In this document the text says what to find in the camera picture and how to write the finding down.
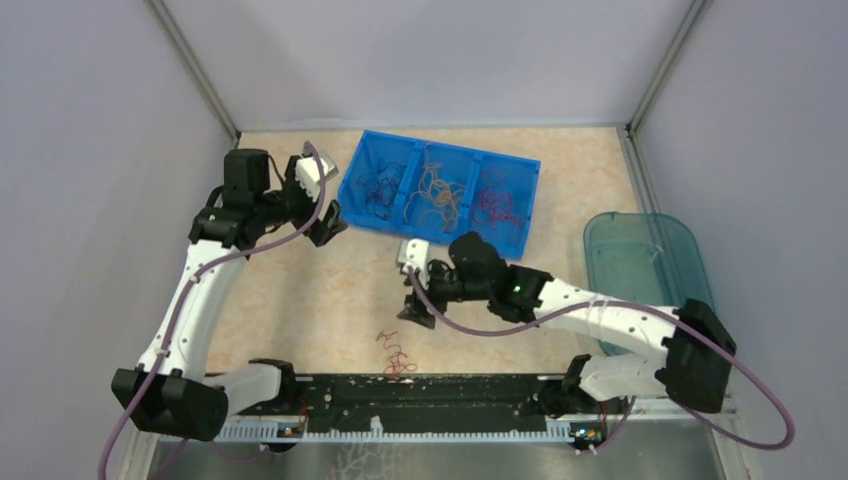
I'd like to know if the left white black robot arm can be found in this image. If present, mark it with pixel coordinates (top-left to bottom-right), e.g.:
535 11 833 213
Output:
111 143 346 441

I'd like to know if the yellow wire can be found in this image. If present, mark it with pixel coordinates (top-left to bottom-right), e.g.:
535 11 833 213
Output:
405 142 468 233

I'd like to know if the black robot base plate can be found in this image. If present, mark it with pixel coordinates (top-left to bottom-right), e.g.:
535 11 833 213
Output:
243 374 625 434

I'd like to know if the red wire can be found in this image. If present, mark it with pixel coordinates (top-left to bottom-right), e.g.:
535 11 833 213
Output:
473 168 528 233

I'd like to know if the right aluminium corner post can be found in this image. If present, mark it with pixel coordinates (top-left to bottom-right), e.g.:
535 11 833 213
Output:
627 0 712 138

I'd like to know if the teal transparent plastic tray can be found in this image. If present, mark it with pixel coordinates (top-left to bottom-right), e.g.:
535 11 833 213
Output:
582 211 724 359

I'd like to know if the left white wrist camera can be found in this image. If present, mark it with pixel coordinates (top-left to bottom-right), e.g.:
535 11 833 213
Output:
295 141 338 201

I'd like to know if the thin dark purple wire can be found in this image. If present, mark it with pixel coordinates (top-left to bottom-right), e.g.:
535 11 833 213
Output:
356 160 409 220

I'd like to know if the white toothed cable duct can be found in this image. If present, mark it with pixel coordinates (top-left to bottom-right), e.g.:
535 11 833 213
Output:
158 418 578 444

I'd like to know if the aluminium corner post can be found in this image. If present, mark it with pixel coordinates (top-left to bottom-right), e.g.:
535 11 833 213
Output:
143 0 241 146
627 0 712 138

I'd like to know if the blue three-compartment plastic bin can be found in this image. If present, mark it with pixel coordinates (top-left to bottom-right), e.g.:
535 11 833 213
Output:
337 130 541 260

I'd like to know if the left aluminium corner post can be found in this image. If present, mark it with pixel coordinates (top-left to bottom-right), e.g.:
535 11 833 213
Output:
143 0 241 146

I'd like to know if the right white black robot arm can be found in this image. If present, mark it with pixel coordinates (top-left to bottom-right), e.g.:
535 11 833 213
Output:
397 232 736 414

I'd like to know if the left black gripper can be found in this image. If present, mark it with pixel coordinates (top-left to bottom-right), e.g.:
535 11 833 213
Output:
255 155 347 245

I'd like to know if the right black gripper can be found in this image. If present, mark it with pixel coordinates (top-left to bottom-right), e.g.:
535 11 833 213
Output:
397 258 492 326

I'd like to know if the aluminium frame rail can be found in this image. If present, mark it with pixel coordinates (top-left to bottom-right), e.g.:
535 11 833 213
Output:
137 374 739 421

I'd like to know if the coloured wire ball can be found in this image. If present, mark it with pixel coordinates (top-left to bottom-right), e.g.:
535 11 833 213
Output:
375 331 418 380

